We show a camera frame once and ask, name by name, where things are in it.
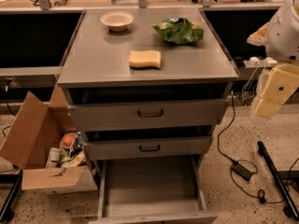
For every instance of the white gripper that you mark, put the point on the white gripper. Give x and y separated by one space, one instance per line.
284 36

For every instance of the yellow sponge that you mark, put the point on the yellow sponge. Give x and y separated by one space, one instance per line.
145 58

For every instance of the grey drawer cabinet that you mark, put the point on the grey drawer cabinet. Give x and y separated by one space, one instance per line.
156 89

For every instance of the bottom grey open drawer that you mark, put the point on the bottom grey open drawer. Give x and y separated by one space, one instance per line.
161 190

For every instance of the middle grey drawer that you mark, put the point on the middle grey drawer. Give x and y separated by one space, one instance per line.
141 148

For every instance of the top grey drawer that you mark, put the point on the top grey drawer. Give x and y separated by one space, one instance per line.
147 115

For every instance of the white power strip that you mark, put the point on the white power strip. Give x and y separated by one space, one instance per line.
266 61

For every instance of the green chip bag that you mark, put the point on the green chip bag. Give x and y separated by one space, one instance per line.
180 31

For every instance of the black power adapter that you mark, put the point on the black power adapter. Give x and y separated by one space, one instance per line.
242 171

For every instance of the black metal leg right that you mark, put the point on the black metal leg right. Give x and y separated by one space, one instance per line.
290 205

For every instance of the black metal leg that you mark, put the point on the black metal leg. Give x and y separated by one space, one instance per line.
10 183
290 205

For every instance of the white paper bowl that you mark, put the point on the white paper bowl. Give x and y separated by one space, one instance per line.
117 21

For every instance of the orange lid jar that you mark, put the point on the orange lid jar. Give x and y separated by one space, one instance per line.
68 140

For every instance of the white can in box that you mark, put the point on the white can in box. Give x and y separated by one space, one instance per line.
53 158

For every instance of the open cardboard box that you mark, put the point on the open cardboard box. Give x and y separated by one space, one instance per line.
36 129

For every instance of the black metal leg left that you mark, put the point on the black metal leg left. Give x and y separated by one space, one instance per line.
10 183

